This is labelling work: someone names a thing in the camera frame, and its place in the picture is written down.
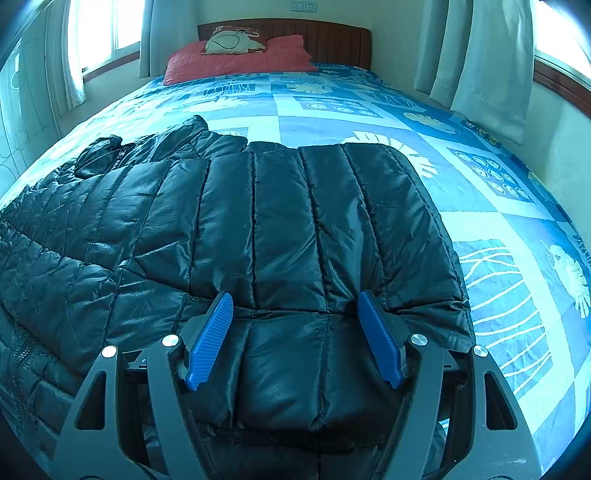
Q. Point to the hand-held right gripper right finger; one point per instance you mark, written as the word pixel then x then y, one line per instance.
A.
pixel 379 337

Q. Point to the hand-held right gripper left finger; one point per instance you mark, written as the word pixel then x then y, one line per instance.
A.
pixel 208 342

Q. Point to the black puffer jacket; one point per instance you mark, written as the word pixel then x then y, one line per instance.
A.
pixel 258 240

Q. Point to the blue patterned bed sheet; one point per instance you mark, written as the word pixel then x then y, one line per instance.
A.
pixel 461 194

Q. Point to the red pillow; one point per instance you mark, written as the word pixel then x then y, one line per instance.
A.
pixel 240 60

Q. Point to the white curtain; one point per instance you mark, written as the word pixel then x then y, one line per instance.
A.
pixel 480 60
pixel 159 37
pixel 64 55

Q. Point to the white glass-door wardrobe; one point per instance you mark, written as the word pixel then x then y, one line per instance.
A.
pixel 18 110

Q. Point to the cream printed cushion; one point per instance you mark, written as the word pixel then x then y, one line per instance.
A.
pixel 233 40

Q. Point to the wooden headboard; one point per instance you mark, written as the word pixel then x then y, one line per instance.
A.
pixel 323 39

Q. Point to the window with wooden sill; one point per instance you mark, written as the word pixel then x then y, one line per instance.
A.
pixel 108 32
pixel 561 46

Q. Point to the wall power socket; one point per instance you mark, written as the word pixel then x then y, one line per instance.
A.
pixel 303 6

